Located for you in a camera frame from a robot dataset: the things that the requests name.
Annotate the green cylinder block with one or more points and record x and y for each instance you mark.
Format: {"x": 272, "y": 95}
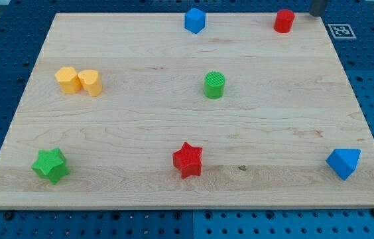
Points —
{"x": 214, "y": 83}

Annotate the grey cylindrical pusher tip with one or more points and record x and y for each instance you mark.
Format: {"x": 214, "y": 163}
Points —
{"x": 317, "y": 7}

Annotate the green star block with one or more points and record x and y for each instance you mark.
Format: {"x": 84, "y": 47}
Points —
{"x": 51, "y": 165}

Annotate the yellow heart block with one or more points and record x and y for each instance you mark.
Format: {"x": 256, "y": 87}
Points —
{"x": 91, "y": 82}

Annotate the red cylinder block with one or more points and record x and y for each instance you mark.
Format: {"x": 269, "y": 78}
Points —
{"x": 284, "y": 21}

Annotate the blue cube block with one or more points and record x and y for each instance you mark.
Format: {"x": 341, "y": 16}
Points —
{"x": 194, "y": 20}

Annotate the yellow pentagon block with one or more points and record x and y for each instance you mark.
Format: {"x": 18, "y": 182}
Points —
{"x": 67, "y": 77}

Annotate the white fiducial marker tag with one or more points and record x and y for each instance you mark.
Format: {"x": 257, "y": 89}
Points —
{"x": 341, "y": 31}

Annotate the blue triangle block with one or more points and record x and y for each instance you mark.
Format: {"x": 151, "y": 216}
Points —
{"x": 344, "y": 161}

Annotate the red star block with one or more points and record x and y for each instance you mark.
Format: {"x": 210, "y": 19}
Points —
{"x": 188, "y": 160}

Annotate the wooden board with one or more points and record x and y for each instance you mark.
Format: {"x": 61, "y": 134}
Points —
{"x": 287, "y": 104}

